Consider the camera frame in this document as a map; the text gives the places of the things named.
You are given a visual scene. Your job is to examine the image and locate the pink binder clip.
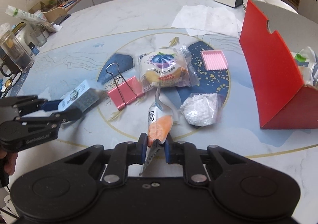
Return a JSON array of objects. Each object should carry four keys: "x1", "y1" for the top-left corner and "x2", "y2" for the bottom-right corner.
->
[{"x1": 106, "y1": 63, "x2": 146, "y2": 111}]

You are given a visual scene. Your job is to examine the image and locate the person's left hand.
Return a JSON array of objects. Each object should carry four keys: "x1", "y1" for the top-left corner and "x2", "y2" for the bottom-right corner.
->
[{"x1": 0, "y1": 151, "x2": 18, "y2": 177}]

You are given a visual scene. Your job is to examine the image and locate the small drinking glass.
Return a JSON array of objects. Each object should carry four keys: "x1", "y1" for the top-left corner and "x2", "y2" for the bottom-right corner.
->
[{"x1": 32, "y1": 25, "x2": 48, "y2": 47}]

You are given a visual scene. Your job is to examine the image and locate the wooden holder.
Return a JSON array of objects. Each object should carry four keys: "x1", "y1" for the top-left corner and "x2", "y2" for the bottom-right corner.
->
[{"x1": 42, "y1": 7, "x2": 68, "y2": 23}]

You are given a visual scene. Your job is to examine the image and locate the clear glass tumbler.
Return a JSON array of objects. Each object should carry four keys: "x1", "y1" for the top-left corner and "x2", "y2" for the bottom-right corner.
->
[{"x1": 0, "y1": 29, "x2": 35, "y2": 73}]

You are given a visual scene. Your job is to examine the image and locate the bag of white beads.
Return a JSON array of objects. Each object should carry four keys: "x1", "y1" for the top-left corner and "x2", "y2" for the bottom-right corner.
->
[{"x1": 179, "y1": 92, "x2": 223, "y2": 126}]

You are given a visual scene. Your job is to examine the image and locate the black scissors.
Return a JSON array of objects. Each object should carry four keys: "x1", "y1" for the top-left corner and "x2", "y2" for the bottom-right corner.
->
[{"x1": 0, "y1": 72, "x2": 26, "y2": 99}]

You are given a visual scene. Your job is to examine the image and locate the small blue bottle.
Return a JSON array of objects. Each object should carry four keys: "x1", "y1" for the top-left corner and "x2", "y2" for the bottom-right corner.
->
[{"x1": 28, "y1": 42, "x2": 40, "y2": 56}]

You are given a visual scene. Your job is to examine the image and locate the brown mug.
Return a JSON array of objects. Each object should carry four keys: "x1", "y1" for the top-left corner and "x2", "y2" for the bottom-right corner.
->
[{"x1": 0, "y1": 51, "x2": 20, "y2": 77}]

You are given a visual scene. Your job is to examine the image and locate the blueberry cake packet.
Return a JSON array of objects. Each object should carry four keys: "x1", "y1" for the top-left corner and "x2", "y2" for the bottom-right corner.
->
[{"x1": 134, "y1": 45, "x2": 200, "y2": 91}]

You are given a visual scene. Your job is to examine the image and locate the grey kettle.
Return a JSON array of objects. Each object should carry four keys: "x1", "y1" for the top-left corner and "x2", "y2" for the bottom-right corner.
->
[{"x1": 11, "y1": 22, "x2": 33, "y2": 50}]

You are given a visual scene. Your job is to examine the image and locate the white green plastic packet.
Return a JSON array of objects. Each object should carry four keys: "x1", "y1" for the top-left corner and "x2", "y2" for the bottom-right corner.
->
[{"x1": 293, "y1": 46, "x2": 318, "y2": 88}]

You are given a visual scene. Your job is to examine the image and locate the white paper napkin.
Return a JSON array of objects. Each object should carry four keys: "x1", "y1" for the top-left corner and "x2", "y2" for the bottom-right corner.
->
[
  {"x1": 171, "y1": 5, "x2": 238, "y2": 37},
  {"x1": 186, "y1": 19, "x2": 244, "y2": 39}
]

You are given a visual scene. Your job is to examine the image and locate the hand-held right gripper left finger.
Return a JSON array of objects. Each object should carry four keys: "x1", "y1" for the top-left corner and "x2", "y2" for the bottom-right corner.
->
[{"x1": 63, "y1": 133, "x2": 149, "y2": 187}]

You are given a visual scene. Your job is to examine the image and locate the white bowl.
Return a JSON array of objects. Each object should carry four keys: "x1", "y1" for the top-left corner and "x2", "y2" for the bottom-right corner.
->
[{"x1": 262, "y1": 0, "x2": 299, "y2": 14}]

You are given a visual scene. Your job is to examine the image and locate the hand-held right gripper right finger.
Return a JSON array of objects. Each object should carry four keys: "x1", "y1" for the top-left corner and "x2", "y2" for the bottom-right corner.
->
[{"x1": 164, "y1": 133, "x2": 251, "y2": 187}]

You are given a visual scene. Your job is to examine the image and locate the pink ridged tray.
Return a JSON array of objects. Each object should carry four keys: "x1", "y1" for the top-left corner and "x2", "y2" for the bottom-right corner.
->
[{"x1": 201, "y1": 50, "x2": 228, "y2": 71}]

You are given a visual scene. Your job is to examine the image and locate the sausage packet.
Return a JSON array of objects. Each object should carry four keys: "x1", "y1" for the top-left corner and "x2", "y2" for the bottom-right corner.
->
[{"x1": 139, "y1": 85, "x2": 174, "y2": 177}]

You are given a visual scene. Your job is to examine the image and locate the red cardboard box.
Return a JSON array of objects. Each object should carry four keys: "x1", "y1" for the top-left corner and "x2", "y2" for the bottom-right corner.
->
[{"x1": 239, "y1": 0, "x2": 318, "y2": 130}]

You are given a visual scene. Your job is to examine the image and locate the crumpled clear plastic bag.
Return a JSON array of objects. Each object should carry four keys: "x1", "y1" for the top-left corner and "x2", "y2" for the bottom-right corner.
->
[{"x1": 0, "y1": 23, "x2": 12, "y2": 38}]

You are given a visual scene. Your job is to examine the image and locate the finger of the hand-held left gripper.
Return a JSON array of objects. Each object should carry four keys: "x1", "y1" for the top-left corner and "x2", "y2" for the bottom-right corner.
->
[
  {"x1": 14, "y1": 108, "x2": 83, "y2": 130},
  {"x1": 0, "y1": 95, "x2": 65, "y2": 118}
]

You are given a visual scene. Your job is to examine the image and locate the small blue carton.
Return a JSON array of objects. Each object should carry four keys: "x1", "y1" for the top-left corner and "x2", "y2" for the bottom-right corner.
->
[{"x1": 58, "y1": 79, "x2": 101, "y2": 117}]

